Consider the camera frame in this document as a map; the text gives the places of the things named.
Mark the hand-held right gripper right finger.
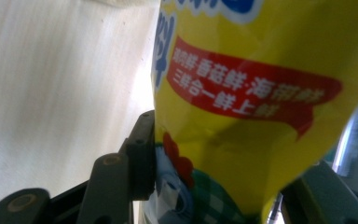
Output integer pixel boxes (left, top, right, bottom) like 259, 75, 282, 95
280, 160, 358, 224

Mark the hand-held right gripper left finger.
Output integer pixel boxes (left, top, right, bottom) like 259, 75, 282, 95
124, 109, 157, 202

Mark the yellow spouted seasoning pouch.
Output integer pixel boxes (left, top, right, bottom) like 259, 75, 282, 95
138, 0, 358, 224

